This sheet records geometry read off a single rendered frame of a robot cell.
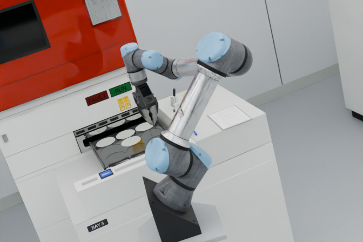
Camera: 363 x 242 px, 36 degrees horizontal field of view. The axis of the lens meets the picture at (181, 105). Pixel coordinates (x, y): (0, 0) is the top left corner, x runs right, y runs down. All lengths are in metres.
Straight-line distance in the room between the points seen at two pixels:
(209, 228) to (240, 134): 0.56
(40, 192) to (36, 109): 0.45
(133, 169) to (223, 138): 0.43
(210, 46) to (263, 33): 3.00
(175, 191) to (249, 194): 0.67
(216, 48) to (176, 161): 0.42
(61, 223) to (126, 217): 0.73
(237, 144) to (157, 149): 0.67
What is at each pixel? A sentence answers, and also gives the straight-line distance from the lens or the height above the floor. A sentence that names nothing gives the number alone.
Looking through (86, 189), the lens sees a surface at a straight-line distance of 2.41.
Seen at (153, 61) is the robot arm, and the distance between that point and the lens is 2.22.
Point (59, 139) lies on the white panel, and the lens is 2.98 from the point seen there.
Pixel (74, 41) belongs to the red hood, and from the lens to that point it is 2.81.
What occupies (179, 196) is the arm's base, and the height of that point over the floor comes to 0.97.
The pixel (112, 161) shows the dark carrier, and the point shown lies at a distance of 2.70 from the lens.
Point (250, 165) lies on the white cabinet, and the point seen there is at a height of 0.75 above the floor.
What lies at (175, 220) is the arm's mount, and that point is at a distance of 2.10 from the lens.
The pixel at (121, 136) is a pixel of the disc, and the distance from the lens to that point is 2.92.
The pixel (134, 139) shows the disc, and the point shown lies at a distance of 2.84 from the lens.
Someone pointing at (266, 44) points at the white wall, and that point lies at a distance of 4.95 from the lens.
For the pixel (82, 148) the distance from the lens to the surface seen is 3.01.
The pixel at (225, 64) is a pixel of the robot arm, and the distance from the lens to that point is 1.94.
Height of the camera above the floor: 2.05
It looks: 22 degrees down
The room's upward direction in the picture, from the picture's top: 16 degrees counter-clockwise
